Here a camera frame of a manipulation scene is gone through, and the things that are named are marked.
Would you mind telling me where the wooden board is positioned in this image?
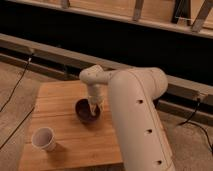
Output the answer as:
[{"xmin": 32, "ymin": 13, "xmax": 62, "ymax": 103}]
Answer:
[{"xmin": 19, "ymin": 81, "xmax": 124, "ymax": 171}]

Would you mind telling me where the black cable right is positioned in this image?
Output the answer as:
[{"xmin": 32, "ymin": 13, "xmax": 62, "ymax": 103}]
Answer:
[{"xmin": 176, "ymin": 97, "xmax": 213, "ymax": 156}]

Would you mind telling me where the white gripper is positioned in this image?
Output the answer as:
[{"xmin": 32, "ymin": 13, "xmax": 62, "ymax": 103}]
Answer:
[{"xmin": 87, "ymin": 84, "xmax": 103, "ymax": 116}]

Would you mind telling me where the dark brown ceramic bowl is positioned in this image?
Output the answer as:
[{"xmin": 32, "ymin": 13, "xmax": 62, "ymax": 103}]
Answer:
[{"xmin": 75, "ymin": 99, "xmax": 100, "ymax": 123}]

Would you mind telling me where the black cable left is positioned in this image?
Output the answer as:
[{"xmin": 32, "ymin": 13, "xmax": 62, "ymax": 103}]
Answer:
[{"xmin": 0, "ymin": 50, "xmax": 36, "ymax": 150}]

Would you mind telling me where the white paper cup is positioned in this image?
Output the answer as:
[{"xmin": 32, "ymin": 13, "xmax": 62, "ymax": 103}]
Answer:
[{"xmin": 31, "ymin": 127, "xmax": 56, "ymax": 152}]

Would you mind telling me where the black cable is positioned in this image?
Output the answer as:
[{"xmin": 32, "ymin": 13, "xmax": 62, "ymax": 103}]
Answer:
[
  {"xmin": 0, "ymin": 50, "xmax": 36, "ymax": 150},
  {"xmin": 176, "ymin": 97, "xmax": 213, "ymax": 156}
]

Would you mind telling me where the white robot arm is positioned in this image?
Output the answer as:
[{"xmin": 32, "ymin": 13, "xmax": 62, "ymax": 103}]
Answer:
[{"xmin": 79, "ymin": 65, "xmax": 176, "ymax": 171}]

